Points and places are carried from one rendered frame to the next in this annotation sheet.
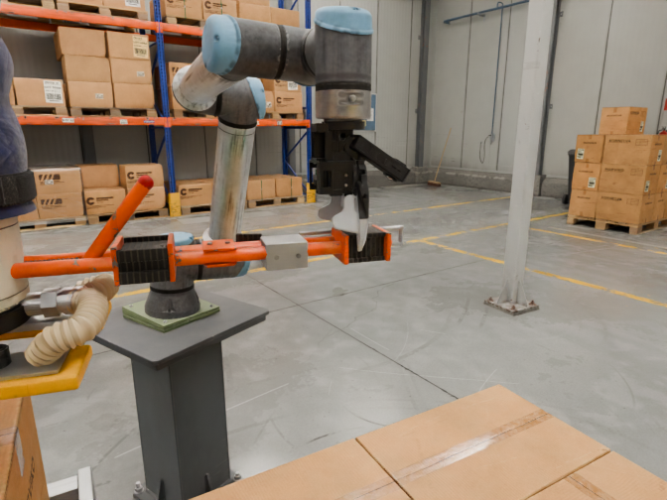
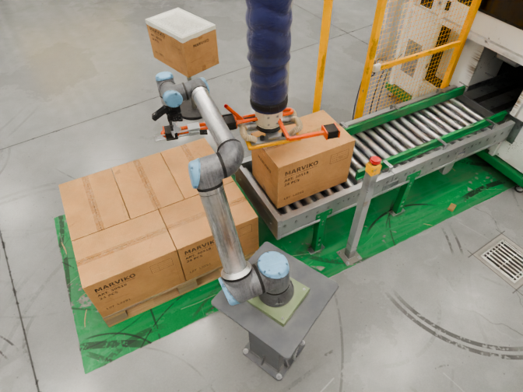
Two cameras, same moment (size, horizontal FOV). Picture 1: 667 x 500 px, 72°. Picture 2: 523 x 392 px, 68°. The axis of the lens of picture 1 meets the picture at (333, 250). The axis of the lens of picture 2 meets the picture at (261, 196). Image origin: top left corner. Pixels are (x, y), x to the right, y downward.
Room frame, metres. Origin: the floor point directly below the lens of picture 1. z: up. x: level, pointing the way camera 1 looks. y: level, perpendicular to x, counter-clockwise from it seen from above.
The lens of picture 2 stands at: (2.60, 0.56, 2.63)
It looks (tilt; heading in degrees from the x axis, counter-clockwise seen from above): 47 degrees down; 182
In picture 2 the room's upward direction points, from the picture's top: 1 degrees counter-clockwise
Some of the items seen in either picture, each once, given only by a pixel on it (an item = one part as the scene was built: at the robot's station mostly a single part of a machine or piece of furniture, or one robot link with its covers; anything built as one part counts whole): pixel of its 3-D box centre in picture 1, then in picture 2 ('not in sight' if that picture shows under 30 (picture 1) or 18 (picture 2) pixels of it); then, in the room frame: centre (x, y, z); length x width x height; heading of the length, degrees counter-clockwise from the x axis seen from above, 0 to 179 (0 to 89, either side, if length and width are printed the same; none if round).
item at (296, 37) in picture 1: (310, 57); (173, 94); (0.89, 0.04, 1.53); 0.12 x 0.12 x 0.09; 25
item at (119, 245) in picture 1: (146, 258); (229, 121); (0.69, 0.29, 1.22); 0.10 x 0.08 x 0.06; 17
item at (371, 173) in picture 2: not in sight; (359, 215); (0.81, 1.18, 0.50); 0.07 x 0.07 x 1.00; 29
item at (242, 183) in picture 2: not in sight; (256, 200); (0.66, 0.44, 0.47); 0.70 x 0.03 x 0.15; 29
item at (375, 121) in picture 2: not in sight; (394, 111); (-0.33, 1.63, 0.60); 1.60 x 0.10 x 0.09; 119
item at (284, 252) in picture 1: (283, 251); (194, 128); (0.75, 0.08, 1.21); 0.07 x 0.07 x 0.04; 17
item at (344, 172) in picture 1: (338, 159); (173, 110); (0.78, -0.01, 1.36); 0.09 x 0.08 x 0.12; 106
